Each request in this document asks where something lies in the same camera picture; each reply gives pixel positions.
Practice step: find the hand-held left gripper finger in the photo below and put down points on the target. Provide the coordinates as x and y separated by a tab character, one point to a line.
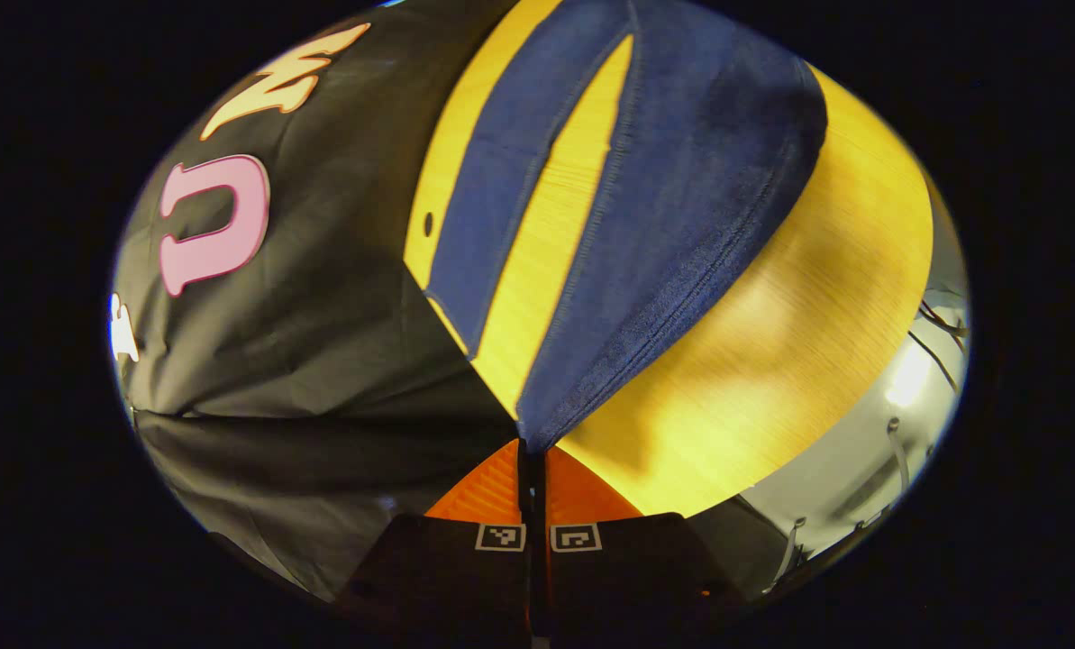
525	491
540	491

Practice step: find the blue jeans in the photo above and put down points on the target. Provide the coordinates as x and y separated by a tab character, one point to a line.
681	180

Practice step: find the black backdrop cloth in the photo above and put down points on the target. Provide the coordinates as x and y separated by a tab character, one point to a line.
321	315

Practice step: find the white metal frame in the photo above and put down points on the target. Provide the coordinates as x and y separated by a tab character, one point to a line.
897	451

